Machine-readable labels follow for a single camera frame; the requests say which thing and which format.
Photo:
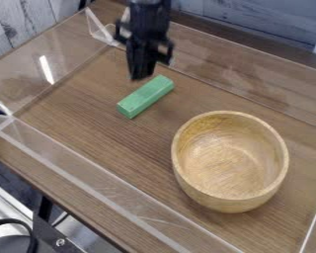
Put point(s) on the clear acrylic tray wall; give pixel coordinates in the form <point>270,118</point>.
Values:
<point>103,165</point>

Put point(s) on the green rectangular block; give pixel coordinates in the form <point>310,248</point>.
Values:
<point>138,101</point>

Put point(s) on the black table leg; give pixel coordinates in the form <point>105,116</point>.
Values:
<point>46,209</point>

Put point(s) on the light wooden bowl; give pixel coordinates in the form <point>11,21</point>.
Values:
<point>230,161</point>

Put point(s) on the black metal bracket with screw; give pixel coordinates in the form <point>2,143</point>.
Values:
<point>53,241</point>

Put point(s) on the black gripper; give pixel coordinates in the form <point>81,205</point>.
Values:
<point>149,44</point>

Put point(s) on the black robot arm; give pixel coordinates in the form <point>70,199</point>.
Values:
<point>143,35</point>

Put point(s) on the clear acrylic corner bracket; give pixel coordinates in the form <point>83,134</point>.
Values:
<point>105,32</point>

